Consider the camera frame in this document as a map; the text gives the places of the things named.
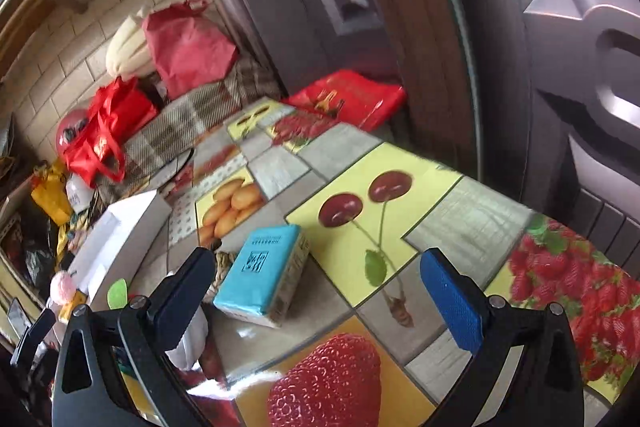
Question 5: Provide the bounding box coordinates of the red helmet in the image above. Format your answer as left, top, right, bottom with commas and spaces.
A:
56, 109, 93, 158

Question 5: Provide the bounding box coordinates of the black plastic bag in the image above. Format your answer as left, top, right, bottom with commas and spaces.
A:
25, 247, 53, 288

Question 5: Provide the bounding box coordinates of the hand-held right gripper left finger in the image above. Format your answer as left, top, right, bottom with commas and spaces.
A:
50, 247, 217, 427

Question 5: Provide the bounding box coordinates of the blue tissue pack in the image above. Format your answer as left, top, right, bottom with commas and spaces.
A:
213, 223, 312, 328

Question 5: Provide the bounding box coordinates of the red plastic bag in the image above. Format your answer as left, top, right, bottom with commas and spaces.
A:
282, 69, 407, 132

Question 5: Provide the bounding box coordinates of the cream braided hair tie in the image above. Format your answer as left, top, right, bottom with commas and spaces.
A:
207, 274, 227, 305

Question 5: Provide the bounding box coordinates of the fruit print tablecloth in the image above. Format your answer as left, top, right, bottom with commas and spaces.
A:
120, 99, 640, 427

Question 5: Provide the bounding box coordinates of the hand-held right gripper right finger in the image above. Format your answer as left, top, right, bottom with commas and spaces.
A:
420, 248, 584, 427

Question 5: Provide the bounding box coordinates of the white helmet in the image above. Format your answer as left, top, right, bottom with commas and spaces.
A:
65, 174, 96, 212

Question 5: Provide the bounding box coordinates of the white foam padding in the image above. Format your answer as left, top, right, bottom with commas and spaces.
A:
105, 7, 156, 80

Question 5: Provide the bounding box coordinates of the grey plastic chair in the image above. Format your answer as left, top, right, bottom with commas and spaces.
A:
520, 0, 640, 258

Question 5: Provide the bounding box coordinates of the red tote bag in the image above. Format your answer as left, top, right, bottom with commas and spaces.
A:
62, 77, 160, 188

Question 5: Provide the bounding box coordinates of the small mirror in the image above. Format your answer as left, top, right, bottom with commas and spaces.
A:
6, 298, 32, 340

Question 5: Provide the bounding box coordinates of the dark red fabric bag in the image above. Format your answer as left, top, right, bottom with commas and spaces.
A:
141, 0, 240, 100

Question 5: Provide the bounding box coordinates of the plaid cloth cover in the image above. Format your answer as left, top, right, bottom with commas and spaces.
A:
97, 57, 283, 202

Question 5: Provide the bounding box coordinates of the white cloth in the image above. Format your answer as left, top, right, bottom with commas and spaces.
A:
165, 307, 208, 370

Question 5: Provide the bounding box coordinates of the yellow shopping bag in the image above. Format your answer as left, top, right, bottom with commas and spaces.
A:
31, 162, 73, 228

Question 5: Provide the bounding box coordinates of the tan braided hair tie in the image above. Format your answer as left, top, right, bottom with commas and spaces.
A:
215, 251, 238, 278

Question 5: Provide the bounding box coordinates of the pink fluffy ball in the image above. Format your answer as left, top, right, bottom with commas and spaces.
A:
50, 271, 77, 305

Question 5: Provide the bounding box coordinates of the metal shelf rack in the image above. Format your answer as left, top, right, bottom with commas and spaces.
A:
0, 187, 46, 308

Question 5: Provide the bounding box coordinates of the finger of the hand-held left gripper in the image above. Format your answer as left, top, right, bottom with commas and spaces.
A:
10, 307, 57, 368

